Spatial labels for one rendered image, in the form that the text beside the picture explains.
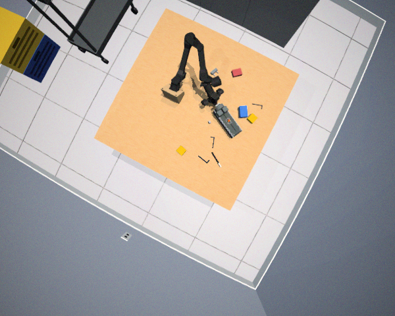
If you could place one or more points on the red flat block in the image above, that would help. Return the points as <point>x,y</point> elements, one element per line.
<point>236,72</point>

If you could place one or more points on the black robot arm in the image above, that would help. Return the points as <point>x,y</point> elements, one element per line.
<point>207,81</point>

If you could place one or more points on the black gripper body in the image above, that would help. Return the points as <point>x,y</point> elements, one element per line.
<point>205,102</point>

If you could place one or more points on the blue rectangular block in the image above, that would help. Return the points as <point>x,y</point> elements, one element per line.
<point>243,112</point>

